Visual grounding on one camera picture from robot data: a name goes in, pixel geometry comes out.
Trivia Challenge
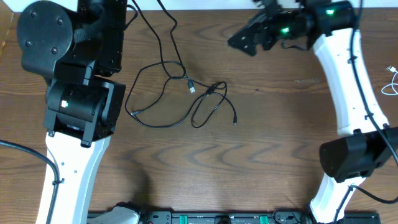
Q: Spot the white cable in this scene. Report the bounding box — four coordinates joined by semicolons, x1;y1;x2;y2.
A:
381;65;398;96

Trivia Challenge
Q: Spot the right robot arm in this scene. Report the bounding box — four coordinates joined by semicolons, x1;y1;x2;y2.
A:
228;1;397;223

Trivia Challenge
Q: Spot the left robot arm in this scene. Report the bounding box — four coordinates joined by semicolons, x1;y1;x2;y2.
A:
17;0;129;223

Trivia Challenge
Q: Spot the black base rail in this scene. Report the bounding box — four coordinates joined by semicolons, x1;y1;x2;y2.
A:
86;202;381;224

